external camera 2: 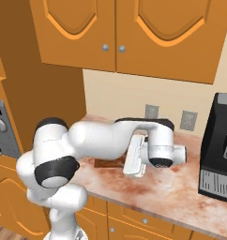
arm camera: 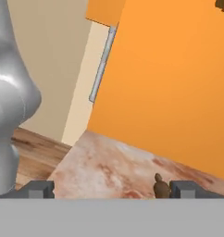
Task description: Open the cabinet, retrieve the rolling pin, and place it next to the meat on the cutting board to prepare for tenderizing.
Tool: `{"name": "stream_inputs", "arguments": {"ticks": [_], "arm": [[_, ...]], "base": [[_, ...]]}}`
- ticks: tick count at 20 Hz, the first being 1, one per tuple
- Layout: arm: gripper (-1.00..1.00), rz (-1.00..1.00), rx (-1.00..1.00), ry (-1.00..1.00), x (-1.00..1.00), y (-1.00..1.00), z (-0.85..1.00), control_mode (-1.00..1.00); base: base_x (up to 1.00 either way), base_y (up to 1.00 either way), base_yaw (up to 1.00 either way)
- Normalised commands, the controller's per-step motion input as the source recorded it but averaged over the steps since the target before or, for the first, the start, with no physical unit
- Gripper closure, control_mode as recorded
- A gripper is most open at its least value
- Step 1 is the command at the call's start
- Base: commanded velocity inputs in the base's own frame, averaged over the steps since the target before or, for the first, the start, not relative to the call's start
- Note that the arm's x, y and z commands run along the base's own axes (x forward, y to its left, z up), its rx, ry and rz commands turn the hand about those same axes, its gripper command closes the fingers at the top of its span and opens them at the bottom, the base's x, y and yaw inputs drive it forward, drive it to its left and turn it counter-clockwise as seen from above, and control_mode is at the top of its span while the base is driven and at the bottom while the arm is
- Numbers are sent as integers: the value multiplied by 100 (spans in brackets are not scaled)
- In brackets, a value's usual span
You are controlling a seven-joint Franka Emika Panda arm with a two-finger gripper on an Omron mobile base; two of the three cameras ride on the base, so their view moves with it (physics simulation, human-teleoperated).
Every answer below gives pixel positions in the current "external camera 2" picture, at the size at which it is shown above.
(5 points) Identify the black countertop appliance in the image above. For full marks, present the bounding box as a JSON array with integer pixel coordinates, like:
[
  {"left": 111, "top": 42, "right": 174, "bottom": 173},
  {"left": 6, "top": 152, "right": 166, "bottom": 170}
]
[{"left": 197, "top": 92, "right": 227, "bottom": 204}]

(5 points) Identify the orange base cabinet door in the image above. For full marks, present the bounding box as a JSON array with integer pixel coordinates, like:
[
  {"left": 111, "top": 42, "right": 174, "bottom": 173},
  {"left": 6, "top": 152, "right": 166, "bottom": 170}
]
[
  {"left": 107, "top": 217, "right": 165, "bottom": 240},
  {"left": 75, "top": 207, "right": 108, "bottom": 240}
]

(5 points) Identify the grey wall outlet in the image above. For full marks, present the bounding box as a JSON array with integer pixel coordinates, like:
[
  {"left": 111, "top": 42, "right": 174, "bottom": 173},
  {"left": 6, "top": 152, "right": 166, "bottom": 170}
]
[
  {"left": 144, "top": 104, "right": 159, "bottom": 121},
  {"left": 179, "top": 110, "right": 199, "bottom": 131}
]

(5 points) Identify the orange wall cabinet door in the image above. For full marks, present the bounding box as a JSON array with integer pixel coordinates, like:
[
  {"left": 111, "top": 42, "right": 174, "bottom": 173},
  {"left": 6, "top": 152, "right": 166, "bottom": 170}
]
[
  {"left": 28, "top": 0, "right": 117, "bottom": 73},
  {"left": 115, "top": 0, "right": 227, "bottom": 85}
]

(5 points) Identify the orange drawer front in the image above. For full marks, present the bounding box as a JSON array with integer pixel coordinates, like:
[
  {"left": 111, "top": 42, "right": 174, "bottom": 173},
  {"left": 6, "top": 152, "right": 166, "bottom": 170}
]
[
  {"left": 107, "top": 201, "right": 193, "bottom": 240},
  {"left": 85, "top": 194, "right": 108, "bottom": 217}
]

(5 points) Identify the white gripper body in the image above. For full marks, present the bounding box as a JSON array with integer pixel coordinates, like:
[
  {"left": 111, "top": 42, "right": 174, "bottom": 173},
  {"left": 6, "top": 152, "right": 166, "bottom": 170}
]
[{"left": 123, "top": 134, "right": 148, "bottom": 179}]

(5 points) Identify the orange tall cabinet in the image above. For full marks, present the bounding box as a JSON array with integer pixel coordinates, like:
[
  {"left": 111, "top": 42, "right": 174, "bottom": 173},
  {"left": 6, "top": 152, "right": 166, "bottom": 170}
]
[{"left": 0, "top": 0, "right": 87, "bottom": 240}]

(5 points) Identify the grey built-in oven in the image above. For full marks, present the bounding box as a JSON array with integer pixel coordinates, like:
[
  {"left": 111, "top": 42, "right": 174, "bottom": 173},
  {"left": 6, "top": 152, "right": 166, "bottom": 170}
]
[{"left": 0, "top": 98, "right": 22, "bottom": 161}]

